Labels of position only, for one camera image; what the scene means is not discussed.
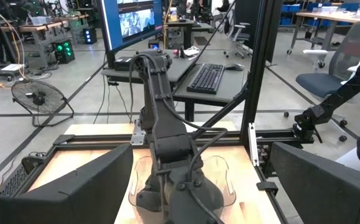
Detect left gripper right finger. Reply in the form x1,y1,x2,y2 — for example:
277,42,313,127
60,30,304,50
269,141,360,224

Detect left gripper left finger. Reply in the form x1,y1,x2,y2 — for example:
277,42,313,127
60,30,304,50
0,142,134,224

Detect clear plastic bin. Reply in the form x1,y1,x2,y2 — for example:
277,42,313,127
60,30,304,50
127,154,238,215

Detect silver mounting plate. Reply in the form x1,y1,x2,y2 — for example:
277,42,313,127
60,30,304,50
130,119,147,146

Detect black floor fan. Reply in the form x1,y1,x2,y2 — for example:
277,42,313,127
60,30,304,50
11,78,75,128

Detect blue office chair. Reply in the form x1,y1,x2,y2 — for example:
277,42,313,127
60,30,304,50
294,21,360,125

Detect computer keyboard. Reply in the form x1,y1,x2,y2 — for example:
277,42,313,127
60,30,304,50
186,63,226,95

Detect grey desk with keyboard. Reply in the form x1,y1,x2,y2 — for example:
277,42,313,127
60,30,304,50
172,62,249,123

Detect grey desk with monitor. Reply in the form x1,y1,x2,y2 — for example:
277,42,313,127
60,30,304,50
101,46,205,85

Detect computer mouse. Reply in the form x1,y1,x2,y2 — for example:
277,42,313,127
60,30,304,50
224,62,245,72

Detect small black desk box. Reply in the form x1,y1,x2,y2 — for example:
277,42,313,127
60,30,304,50
113,56,135,72

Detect black computer green lights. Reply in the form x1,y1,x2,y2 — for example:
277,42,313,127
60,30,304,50
51,39,76,65

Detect black box blue lights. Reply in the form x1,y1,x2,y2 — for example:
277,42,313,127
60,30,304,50
82,27,98,45

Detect white office chair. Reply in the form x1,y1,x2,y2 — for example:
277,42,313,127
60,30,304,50
223,9,252,60

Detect dark desk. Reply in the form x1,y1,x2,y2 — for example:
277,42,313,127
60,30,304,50
164,19,215,50

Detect wooden top workbench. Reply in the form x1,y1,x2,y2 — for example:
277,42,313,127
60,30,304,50
0,14,90,68

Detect long wooden table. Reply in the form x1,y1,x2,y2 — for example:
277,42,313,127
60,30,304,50
287,11,360,58

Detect large computer monitor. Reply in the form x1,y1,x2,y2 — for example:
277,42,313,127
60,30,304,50
97,0,165,68

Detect white strip bracket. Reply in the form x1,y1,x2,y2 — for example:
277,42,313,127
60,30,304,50
247,123,259,167

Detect black aluminium frame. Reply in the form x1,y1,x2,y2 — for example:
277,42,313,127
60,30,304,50
0,0,323,224

